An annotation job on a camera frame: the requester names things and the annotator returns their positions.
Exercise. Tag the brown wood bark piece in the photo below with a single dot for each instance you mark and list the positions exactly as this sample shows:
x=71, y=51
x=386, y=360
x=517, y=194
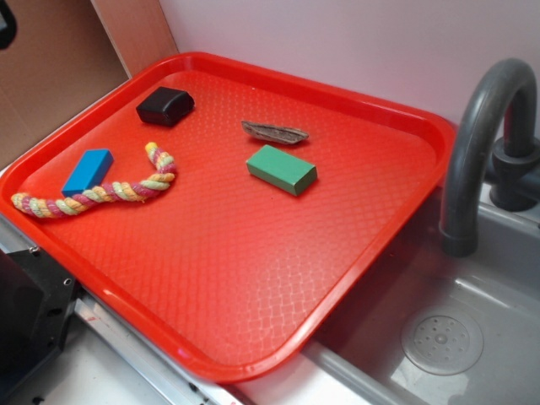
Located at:
x=274, y=134

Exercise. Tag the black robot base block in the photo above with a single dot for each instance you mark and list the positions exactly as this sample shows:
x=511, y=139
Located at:
x=37, y=299

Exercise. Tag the blue rectangular block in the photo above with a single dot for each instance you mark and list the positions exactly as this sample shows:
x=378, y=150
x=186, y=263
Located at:
x=88, y=172

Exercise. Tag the grey curved faucet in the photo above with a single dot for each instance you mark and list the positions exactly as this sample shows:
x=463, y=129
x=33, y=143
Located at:
x=495, y=144

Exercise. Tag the grey plastic sink basin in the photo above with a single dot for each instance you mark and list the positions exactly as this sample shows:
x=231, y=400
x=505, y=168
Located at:
x=497, y=287

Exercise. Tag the red plastic tray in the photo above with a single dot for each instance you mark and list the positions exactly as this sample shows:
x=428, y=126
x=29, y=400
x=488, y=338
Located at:
x=225, y=273

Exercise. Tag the green rectangular block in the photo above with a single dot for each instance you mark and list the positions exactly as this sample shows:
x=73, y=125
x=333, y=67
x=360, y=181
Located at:
x=282, y=170

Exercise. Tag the black rounded block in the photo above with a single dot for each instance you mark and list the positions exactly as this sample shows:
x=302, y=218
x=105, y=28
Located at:
x=165, y=107

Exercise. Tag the brown cardboard panel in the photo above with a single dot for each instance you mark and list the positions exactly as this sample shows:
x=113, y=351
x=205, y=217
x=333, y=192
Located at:
x=66, y=55

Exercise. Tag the round sink drain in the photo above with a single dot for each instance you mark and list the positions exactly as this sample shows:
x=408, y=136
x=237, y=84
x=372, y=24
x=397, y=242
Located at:
x=442, y=344

